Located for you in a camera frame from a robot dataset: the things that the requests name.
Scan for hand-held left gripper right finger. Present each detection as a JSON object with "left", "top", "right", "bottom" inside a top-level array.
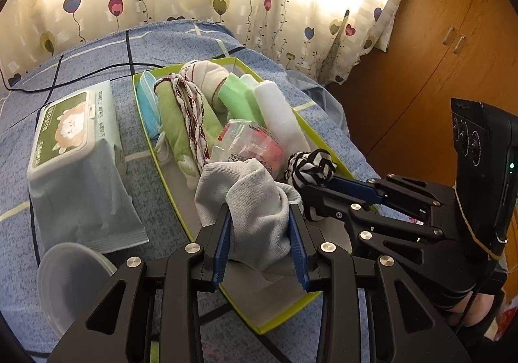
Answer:
[{"left": 288, "top": 205, "right": 472, "bottom": 363}]

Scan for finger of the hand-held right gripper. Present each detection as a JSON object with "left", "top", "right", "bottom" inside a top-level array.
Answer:
[
  {"left": 326, "top": 174, "right": 453, "bottom": 223},
  {"left": 301, "top": 184, "right": 446, "bottom": 267}
]

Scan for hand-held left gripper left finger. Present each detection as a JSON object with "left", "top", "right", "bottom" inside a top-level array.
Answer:
[{"left": 48, "top": 203, "right": 232, "bottom": 363}]

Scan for black white striped sock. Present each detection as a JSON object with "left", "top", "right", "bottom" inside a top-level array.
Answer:
[{"left": 284, "top": 148, "right": 336, "bottom": 222}]

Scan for grey sock bundle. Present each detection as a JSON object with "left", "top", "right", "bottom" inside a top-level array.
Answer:
[{"left": 194, "top": 158, "right": 304, "bottom": 278}]

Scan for yellow-green box lid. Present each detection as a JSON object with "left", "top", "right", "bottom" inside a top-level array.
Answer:
[{"left": 131, "top": 57, "right": 379, "bottom": 335}]

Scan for pink plastic packet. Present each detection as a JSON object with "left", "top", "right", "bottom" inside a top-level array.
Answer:
[{"left": 210, "top": 120, "right": 286, "bottom": 177}]

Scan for white towel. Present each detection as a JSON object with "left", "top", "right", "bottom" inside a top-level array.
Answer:
[{"left": 253, "top": 80, "right": 312, "bottom": 155}]

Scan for green cleaning cloth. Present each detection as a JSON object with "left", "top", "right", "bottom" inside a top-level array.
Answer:
[{"left": 219, "top": 72, "right": 265, "bottom": 123}]

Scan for green plush towel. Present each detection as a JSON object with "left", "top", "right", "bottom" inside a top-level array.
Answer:
[{"left": 156, "top": 82, "right": 221, "bottom": 189}]

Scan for stack of blue face masks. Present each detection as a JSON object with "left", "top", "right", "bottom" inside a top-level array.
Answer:
[{"left": 135, "top": 71, "right": 171, "bottom": 163}]

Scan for cream cloth with brown trim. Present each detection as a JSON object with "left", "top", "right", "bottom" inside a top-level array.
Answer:
[{"left": 154, "top": 60, "right": 229, "bottom": 169}]

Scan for person's right forearm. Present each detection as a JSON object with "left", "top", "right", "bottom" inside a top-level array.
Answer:
[{"left": 453, "top": 292, "right": 504, "bottom": 327}]

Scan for clear plastic jar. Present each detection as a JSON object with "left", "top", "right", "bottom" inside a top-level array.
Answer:
[{"left": 37, "top": 242, "right": 118, "bottom": 341}]

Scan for light blue wet wipes pack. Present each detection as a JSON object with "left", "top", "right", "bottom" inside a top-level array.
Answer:
[{"left": 26, "top": 80, "right": 150, "bottom": 254}]

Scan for black cable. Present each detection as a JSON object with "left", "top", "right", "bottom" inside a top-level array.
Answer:
[{"left": 0, "top": 48, "right": 247, "bottom": 94}]

